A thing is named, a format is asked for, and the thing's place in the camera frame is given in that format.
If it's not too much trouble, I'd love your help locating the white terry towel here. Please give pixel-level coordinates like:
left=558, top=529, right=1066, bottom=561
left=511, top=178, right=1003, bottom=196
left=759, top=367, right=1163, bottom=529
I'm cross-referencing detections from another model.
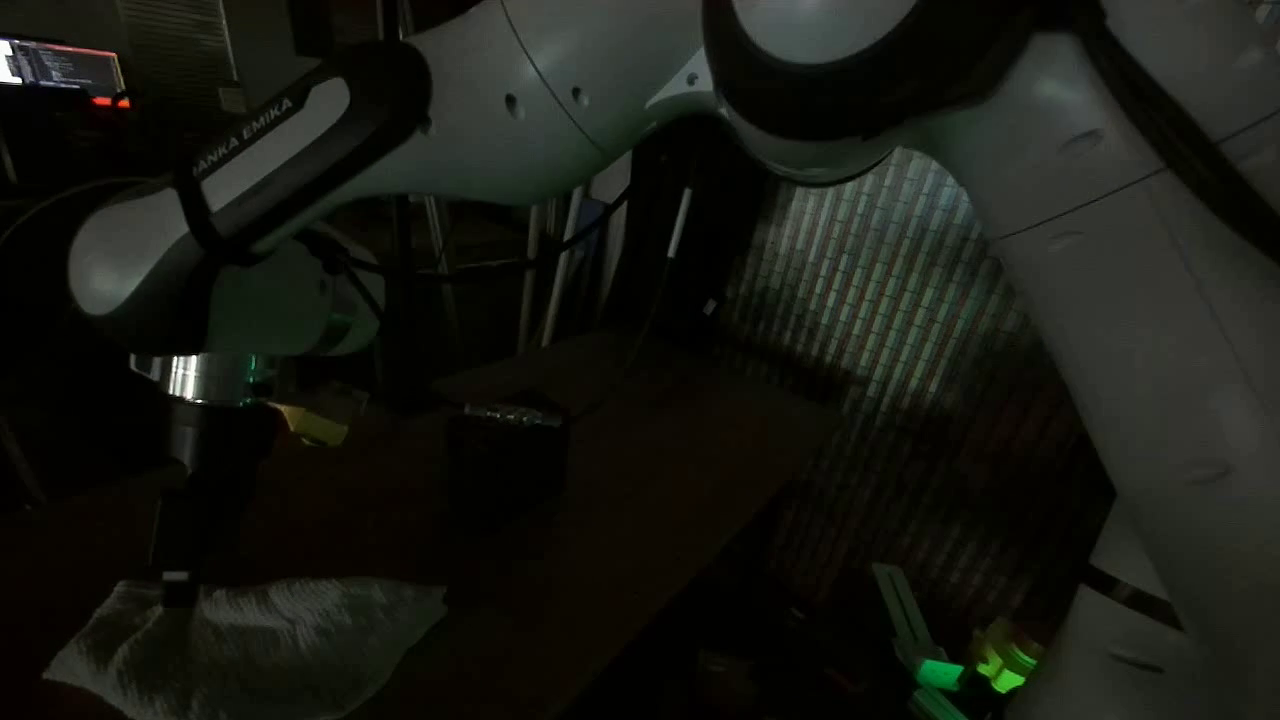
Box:
left=42, top=571, right=452, bottom=720

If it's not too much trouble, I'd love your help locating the black box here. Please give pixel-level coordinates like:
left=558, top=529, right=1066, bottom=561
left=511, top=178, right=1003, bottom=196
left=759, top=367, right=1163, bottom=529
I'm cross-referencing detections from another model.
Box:
left=443, top=390, right=578, bottom=529

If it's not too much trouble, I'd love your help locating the lit computer monitor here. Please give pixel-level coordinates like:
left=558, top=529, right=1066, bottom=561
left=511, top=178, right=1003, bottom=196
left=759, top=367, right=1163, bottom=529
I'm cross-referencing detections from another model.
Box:
left=0, top=35, right=134, bottom=101

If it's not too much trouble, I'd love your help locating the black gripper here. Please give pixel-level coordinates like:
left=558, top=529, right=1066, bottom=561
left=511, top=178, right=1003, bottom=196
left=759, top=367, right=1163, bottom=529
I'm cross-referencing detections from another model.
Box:
left=147, top=395, right=284, bottom=617

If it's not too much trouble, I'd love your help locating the green glowing clamp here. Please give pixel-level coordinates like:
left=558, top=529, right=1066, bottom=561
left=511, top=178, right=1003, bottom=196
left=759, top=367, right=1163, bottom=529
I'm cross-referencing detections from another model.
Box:
left=911, top=632, right=1052, bottom=713

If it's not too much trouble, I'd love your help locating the light metal pole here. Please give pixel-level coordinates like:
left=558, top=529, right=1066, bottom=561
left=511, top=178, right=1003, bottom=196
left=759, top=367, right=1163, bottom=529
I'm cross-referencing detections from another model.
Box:
left=538, top=191, right=598, bottom=352

